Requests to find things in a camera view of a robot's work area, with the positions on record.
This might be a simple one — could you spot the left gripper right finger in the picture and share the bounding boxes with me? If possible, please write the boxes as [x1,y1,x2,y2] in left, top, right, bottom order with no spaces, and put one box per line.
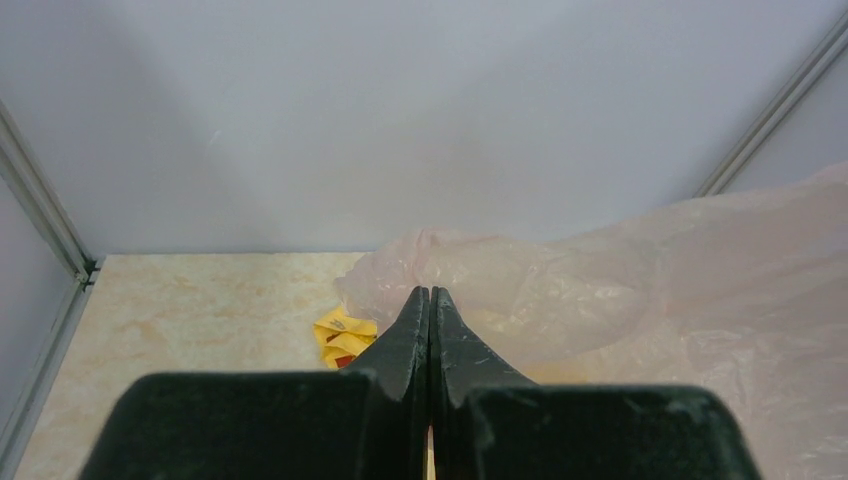
[429,287,760,479]

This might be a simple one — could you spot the aluminium frame post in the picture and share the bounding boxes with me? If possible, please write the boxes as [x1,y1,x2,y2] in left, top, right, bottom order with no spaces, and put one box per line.
[692,10,847,198]
[1,107,96,479]

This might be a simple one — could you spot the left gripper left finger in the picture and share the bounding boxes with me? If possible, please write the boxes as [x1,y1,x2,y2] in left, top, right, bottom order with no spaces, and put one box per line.
[80,287,430,479]

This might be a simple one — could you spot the left aluminium frame post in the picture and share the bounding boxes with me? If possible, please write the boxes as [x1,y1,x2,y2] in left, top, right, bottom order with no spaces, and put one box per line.
[1,107,96,479]

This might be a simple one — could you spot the yellow printed wrapper bag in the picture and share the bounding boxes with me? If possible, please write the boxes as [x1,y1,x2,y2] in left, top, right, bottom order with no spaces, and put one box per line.
[313,306,378,370]

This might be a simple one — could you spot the right aluminium frame post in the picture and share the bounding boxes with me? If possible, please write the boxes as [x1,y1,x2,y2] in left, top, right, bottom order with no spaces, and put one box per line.
[692,10,847,198]

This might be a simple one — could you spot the translucent pink plastic bag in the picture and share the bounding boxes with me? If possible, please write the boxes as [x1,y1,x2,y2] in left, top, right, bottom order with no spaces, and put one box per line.
[335,164,847,479]

